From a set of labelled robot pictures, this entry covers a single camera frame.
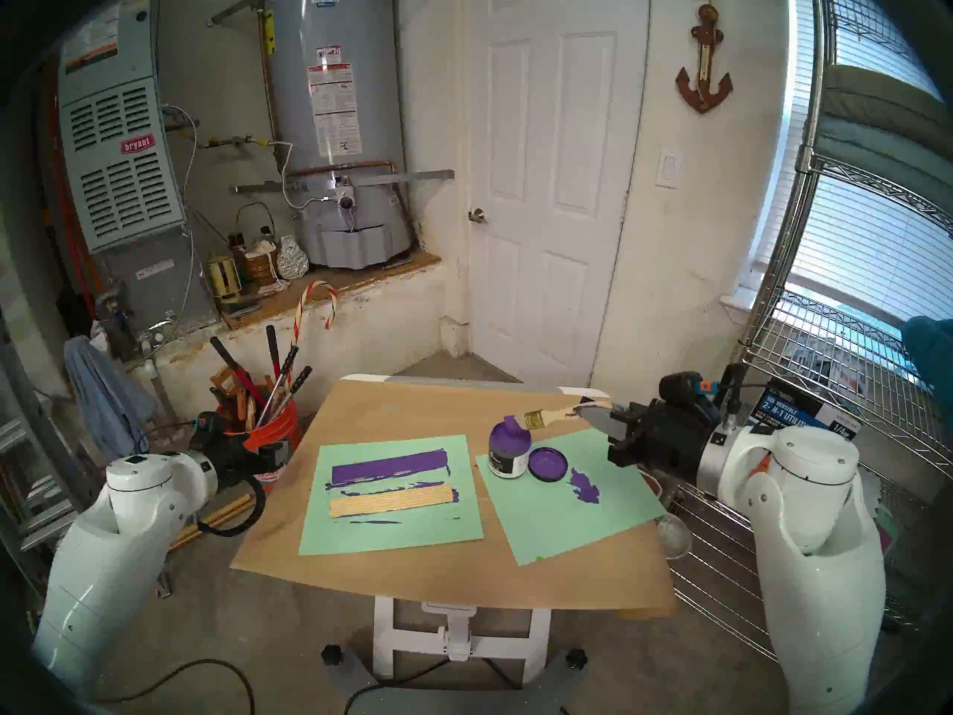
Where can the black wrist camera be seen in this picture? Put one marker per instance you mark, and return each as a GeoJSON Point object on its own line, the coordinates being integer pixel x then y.
{"type": "Point", "coordinates": [211, 423]}
{"type": "Point", "coordinates": [681, 389]}

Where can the purple jar lid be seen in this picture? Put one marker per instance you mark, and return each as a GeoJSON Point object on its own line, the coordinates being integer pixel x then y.
{"type": "Point", "coordinates": [549, 465]}

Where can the foil-wrapped bundle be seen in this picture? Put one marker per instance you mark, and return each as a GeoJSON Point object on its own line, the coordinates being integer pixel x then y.
{"type": "Point", "coordinates": [292, 259]}

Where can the yellow jug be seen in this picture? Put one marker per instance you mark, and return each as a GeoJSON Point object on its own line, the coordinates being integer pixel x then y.
{"type": "Point", "coordinates": [223, 278]}

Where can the white panel door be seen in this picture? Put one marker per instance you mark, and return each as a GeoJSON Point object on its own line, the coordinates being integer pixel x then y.
{"type": "Point", "coordinates": [555, 289]}

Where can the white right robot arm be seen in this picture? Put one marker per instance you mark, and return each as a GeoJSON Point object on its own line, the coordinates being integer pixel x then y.
{"type": "Point", "coordinates": [811, 572]}

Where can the white window blinds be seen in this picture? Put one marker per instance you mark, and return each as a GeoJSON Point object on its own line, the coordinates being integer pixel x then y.
{"type": "Point", "coordinates": [871, 259]}

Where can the olive green cushion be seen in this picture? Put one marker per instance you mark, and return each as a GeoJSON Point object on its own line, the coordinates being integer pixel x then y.
{"type": "Point", "coordinates": [886, 99]}

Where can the black-grip metal tool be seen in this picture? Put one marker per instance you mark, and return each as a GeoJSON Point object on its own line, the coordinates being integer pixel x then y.
{"type": "Point", "coordinates": [301, 378]}
{"type": "Point", "coordinates": [289, 360]}

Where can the grey Bryant furnace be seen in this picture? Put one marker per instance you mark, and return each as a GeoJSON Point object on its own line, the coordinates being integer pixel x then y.
{"type": "Point", "coordinates": [119, 199]}

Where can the blue hanging cloth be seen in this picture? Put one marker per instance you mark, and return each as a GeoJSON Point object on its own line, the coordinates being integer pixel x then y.
{"type": "Point", "coordinates": [104, 401]}

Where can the striped candy cane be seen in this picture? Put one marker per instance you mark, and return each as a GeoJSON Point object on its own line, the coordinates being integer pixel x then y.
{"type": "Point", "coordinates": [299, 311]}

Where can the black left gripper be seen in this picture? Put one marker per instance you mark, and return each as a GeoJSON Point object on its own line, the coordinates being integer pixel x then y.
{"type": "Point", "coordinates": [238, 460]}

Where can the clear glass bowl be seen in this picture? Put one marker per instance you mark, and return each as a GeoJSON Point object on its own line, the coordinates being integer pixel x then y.
{"type": "Point", "coordinates": [674, 535]}

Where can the rusty anchor wall decoration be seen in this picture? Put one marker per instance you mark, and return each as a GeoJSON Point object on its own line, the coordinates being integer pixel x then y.
{"type": "Point", "coordinates": [705, 58]}

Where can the wooden dowel sticks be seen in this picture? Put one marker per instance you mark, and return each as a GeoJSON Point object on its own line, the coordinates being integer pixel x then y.
{"type": "Point", "coordinates": [223, 516]}

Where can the grey metal ladder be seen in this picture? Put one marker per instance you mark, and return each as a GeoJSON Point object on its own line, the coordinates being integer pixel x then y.
{"type": "Point", "coordinates": [22, 453]}

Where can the teal green cushion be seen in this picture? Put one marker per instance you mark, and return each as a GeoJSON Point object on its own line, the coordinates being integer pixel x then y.
{"type": "Point", "coordinates": [871, 162]}

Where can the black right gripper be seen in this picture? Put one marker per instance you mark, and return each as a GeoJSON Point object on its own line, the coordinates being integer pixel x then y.
{"type": "Point", "coordinates": [670, 442]}

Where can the white light switch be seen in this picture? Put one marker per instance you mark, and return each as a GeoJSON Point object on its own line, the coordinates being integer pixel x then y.
{"type": "Point", "coordinates": [668, 168]}

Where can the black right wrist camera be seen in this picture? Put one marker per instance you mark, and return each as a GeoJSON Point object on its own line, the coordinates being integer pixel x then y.
{"type": "Point", "coordinates": [681, 389]}

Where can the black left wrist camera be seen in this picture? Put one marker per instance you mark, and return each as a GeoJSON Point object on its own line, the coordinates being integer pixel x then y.
{"type": "Point", "coordinates": [211, 423]}

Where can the teal fabric object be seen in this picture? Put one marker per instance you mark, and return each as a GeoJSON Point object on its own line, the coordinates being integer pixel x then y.
{"type": "Point", "coordinates": [927, 352]}

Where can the utility pump box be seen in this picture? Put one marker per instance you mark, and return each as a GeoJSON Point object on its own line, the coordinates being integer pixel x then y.
{"type": "Point", "coordinates": [811, 415]}

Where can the brown kraft paper cover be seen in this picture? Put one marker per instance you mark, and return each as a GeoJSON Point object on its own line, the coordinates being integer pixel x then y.
{"type": "Point", "coordinates": [417, 579]}

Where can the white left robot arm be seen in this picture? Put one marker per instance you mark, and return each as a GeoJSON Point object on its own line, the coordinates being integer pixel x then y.
{"type": "Point", "coordinates": [119, 564]}

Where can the light green paper sheet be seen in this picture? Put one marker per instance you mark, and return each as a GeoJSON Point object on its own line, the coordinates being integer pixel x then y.
{"type": "Point", "coordinates": [558, 527]}
{"type": "Point", "coordinates": [387, 538]}

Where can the orange plastic bucket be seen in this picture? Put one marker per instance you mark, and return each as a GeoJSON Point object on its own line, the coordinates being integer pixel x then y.
{"type": "Point", "coordinates": [279, 430]}

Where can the purple paint jar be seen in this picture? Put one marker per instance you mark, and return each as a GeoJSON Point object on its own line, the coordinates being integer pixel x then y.
{"type": "Point", "coordinates": [509, 462]}

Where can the white window sill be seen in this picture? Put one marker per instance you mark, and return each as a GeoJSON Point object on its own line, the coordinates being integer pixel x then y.
{"type": "Point", "coordinates": [737, 307]}

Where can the grey water heater tank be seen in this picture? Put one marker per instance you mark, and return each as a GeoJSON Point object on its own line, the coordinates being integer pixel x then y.
{"type": "Point", "coordinates": [298, 125]}

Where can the wooden ledge board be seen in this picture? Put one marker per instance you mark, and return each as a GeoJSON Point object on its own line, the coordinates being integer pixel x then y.
{"type": "Point", "coordinates": [335, 281]}

